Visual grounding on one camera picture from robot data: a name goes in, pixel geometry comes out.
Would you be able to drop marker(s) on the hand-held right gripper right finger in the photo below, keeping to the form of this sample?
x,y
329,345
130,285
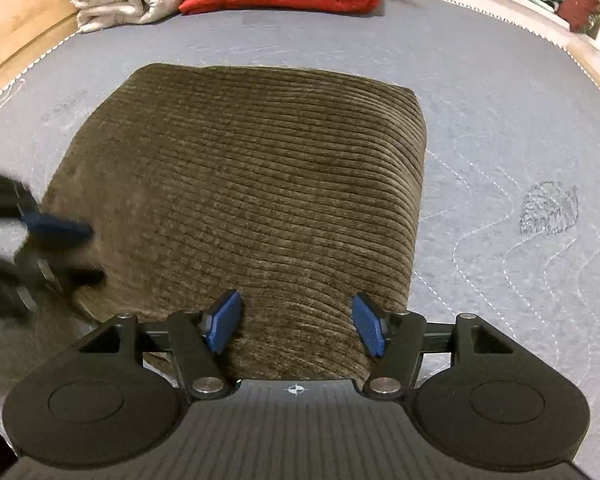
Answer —
x,y
369,322

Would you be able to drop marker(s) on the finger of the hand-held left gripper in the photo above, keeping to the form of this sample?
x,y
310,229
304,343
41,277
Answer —
x,y
57,228
75,277

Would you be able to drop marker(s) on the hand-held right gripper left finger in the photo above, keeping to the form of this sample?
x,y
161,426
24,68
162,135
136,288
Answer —
x,y
223,321

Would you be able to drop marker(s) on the grey quilted mattress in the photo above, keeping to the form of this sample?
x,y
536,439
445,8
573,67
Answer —
x,y
480,135

